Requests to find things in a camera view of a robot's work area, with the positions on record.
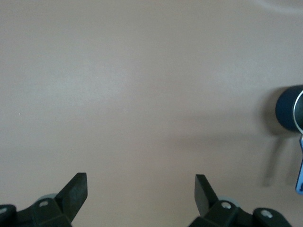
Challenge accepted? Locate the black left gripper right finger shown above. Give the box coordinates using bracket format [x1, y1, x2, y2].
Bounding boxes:
[187, 174, 291, 227]

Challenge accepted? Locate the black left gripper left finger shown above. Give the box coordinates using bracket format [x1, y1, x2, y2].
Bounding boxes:
[0, 172, 89, 227]

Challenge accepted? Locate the glass lid with blue knob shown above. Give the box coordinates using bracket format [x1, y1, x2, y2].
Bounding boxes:
[293, 89, 303, 133]

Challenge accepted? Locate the dark pot with blue handle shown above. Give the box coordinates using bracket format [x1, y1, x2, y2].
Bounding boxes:
[275, 85, 303, 195]

